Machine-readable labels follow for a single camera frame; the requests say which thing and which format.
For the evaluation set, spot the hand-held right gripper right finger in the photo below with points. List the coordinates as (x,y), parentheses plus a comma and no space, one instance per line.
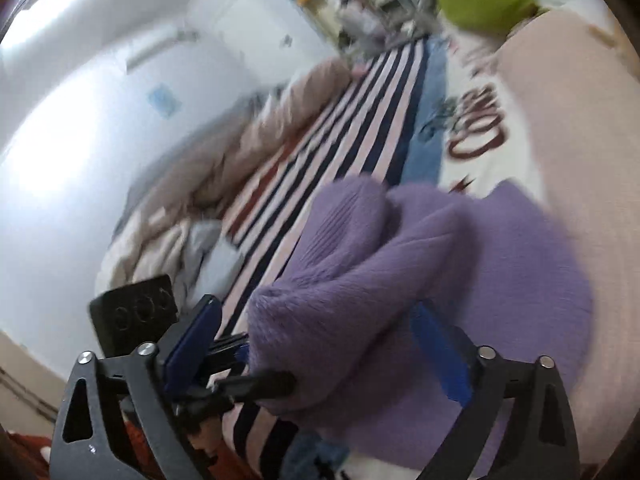
(440,355)

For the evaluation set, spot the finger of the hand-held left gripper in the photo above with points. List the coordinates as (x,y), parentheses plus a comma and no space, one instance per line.
(260,384)
(230,346)

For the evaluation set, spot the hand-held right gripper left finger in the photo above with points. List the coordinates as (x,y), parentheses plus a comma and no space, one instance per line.
(192,345)

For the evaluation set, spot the purple knit cardigan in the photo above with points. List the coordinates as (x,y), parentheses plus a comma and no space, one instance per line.
(350,285)

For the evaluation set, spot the grey and pink duvet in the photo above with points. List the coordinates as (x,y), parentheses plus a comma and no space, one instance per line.
(200,170)

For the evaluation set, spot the red cloth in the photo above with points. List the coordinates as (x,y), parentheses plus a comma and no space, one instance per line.
(25,452)

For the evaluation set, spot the striped printed blanket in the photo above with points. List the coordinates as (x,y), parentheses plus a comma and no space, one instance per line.
(350,125)

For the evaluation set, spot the white air conditioner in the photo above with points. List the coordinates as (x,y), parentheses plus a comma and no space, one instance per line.
(160,47)

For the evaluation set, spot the white door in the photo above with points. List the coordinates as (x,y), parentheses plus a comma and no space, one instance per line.
(260,25)

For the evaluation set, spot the small blue wall poster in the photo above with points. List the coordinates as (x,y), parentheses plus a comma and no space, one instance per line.
(164,101)

